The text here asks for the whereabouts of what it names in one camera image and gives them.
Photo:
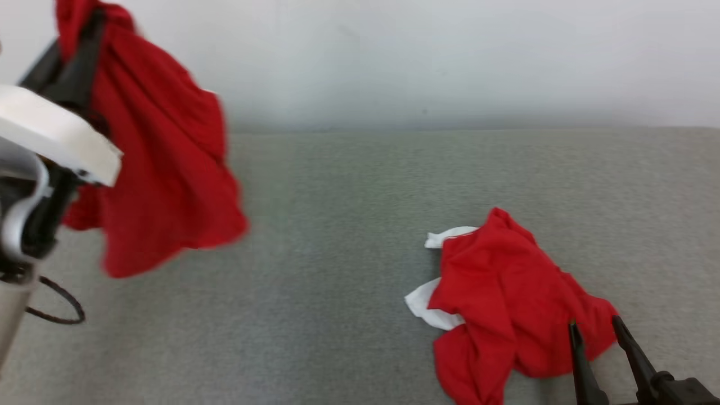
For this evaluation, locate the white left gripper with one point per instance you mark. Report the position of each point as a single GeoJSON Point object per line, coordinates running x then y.
{"type": "Point", "coordinates": [56, 132]}

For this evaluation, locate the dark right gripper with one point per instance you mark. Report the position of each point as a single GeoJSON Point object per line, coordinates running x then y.
{"type": "Point", "coordinates": [680, 394]}

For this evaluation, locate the red basketball jersey white collar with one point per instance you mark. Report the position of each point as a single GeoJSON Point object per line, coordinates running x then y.
{"type": "Point", "coordinates": [495, 292]}

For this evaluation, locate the red shorts white trim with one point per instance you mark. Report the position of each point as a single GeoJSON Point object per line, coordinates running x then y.
{"type": "Point", "coordinates": [163, 169]}

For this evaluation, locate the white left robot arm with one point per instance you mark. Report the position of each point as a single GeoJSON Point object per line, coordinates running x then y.
{"type": "Point", "coordinates": [17, 225]}

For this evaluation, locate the grey fabric sofa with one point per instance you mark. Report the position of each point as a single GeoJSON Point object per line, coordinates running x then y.
{"type": "Point", "coordinates": [337, 236]}

